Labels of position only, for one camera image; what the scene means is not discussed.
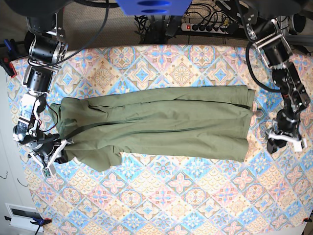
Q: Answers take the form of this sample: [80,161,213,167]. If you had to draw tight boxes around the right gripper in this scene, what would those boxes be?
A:
[28,134,73,169]

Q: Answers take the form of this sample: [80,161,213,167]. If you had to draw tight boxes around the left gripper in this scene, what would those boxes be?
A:
[266,110,303,153]

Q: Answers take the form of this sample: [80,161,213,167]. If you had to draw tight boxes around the green t-shirt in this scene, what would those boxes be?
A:
[51,86,255,172]

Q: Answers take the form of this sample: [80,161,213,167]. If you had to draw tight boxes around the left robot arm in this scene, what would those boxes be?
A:
[235,0,311,154]

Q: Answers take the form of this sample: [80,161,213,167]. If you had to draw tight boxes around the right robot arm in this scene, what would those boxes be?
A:
[6,0,69,176]

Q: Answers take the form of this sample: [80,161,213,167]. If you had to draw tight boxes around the patterned tablecloth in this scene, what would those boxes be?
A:
[19,45,313,235]

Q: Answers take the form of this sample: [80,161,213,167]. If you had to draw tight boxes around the red clamp bottom right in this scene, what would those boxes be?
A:
[303,217,313,223]

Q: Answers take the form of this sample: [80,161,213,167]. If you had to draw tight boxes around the red black clamp left top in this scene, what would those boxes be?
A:
[0,58,17,78]

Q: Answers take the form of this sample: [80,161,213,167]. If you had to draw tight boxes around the blue clamp top left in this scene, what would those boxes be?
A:
[3,39,16,60]

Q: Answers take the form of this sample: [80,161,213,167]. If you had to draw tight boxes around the white power strip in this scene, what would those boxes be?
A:
[180,23,227,34]

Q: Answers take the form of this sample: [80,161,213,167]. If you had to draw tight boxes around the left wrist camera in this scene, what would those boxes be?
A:
[293,138,308,152]

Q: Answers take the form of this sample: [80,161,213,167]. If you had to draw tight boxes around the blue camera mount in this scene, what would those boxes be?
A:
[116,0,192,16]

